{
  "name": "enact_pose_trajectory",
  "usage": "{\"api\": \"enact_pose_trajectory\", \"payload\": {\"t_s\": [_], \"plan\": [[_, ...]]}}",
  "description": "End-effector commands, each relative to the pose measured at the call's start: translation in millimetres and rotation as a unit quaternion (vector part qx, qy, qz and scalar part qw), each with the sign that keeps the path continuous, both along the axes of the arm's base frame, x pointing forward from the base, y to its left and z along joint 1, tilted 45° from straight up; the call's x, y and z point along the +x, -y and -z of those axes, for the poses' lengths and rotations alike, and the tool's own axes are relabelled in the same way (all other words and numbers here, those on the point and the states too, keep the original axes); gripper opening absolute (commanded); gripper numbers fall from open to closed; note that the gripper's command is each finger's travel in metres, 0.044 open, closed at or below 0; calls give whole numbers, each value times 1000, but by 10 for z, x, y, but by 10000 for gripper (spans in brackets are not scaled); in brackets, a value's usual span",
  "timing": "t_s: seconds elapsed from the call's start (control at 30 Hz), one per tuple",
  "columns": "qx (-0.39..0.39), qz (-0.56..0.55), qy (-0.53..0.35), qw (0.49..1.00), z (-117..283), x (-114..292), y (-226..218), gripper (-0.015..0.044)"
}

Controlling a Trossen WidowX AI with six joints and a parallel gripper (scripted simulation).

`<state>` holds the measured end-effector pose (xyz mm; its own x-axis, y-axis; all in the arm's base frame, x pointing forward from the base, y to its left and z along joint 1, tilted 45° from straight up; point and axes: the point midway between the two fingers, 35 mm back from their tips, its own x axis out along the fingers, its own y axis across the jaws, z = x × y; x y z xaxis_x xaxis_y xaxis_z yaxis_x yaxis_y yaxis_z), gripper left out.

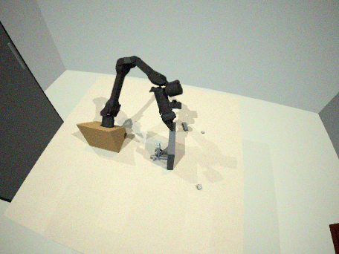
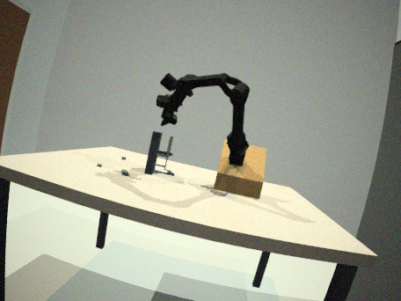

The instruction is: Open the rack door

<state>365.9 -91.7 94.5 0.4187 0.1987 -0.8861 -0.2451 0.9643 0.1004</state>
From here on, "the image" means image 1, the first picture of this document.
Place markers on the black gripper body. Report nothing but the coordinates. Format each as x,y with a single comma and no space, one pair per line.
164,110

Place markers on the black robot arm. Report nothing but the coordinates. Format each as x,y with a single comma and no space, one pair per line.
123,66

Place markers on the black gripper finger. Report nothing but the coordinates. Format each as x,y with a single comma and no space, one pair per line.
169,124

